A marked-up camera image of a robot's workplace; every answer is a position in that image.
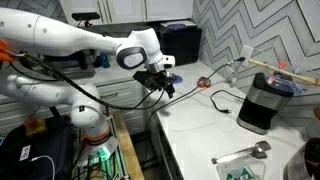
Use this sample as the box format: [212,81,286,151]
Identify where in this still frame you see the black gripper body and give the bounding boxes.
[133,71,171,90]

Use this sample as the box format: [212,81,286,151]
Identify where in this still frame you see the black camera on stand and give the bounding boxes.
[71,12,100,27]

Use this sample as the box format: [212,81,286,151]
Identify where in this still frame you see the black bag with QR label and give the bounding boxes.
[0,116,73,180]

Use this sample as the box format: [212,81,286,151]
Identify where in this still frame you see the black silver coffee maker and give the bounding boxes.
[236,72,294,135]

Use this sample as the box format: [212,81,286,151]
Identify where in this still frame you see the white wall outlet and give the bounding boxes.
[240,45,254,67]

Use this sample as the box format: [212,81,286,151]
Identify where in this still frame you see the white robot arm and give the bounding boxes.
[0,7,175,142]

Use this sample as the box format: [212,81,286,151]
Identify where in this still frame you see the wooden stick lid handle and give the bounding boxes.
[248,59,320,86]

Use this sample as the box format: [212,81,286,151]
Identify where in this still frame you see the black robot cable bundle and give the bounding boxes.
[6,53,168,111]

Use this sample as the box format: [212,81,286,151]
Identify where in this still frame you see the metal tongs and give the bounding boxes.
[211,141,271,164]

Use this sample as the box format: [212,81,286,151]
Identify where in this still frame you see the stainless steel pot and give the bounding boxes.
[283,137,320,180]

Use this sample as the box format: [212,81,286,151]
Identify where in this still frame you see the blue rimmed metal bowl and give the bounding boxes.
[170,75,183,84]

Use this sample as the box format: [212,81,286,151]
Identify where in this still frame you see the black cable on counter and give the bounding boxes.
[143,56,247,141]

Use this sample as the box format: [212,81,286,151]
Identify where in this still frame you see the black microwave oven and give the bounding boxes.
[157,23,202,66]

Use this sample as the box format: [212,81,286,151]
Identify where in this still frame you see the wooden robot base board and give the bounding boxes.
[113,111,145,180]

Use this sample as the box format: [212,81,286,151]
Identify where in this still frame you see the black coffee maker power cord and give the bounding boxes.
[209,89,247,115]

